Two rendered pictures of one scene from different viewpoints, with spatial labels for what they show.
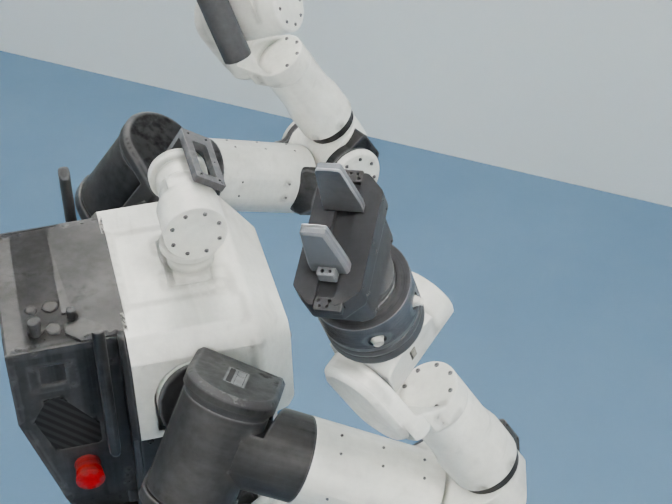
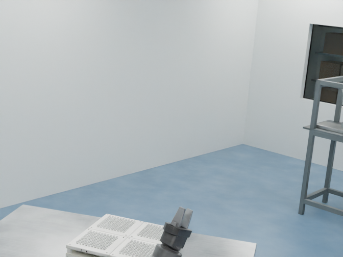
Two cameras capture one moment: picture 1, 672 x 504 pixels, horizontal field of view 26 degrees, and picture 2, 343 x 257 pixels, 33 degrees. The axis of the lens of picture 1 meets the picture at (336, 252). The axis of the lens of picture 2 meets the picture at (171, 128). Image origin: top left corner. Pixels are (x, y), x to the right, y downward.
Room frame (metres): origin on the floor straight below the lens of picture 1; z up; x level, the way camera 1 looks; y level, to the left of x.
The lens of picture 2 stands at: (2.53, 0.49, 2.32)
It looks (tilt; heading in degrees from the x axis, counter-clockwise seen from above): 14 degrees down; 198
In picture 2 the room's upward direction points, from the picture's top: 5 degrees clockwise
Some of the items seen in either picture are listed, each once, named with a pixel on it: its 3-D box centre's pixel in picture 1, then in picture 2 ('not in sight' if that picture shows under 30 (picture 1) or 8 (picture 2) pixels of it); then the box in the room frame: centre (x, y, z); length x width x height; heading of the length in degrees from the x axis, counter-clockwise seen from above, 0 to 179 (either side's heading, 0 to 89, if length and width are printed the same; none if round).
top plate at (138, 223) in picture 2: not in sight; (116, 226); (-0.36, -0.75, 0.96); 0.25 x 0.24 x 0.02; 0
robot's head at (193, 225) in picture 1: (187, 211); not in sight; (1.18, 0.16, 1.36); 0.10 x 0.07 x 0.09; 15
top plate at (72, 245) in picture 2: not in sight; (97, 242); (-0.11, -0.75, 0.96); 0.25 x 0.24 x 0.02; 0
